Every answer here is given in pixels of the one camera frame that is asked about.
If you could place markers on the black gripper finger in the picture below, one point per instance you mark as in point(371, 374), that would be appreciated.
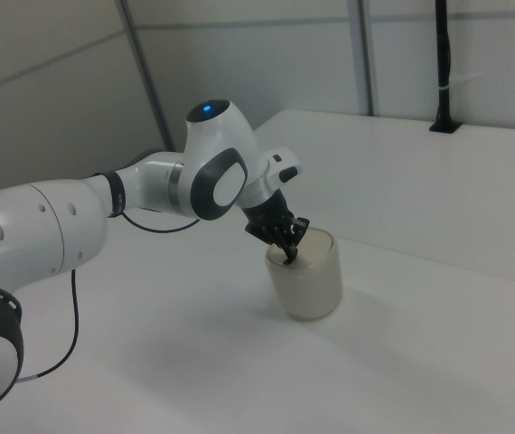
point(294, 239)
point(272, 235)

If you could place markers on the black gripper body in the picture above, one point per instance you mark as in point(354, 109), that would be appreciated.
point(268, 211)

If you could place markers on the small white lidded bin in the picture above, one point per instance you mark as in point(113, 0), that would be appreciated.
point(305, 289)

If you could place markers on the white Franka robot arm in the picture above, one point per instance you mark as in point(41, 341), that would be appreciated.
point(36, 226)

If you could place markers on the black pole with base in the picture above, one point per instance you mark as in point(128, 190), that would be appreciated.
point(442, 45)

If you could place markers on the grey upright partition post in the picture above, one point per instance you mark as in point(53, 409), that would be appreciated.
point(368, 59)

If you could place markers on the grey slanted partition post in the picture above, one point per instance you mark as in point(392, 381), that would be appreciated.
point(147, 72)

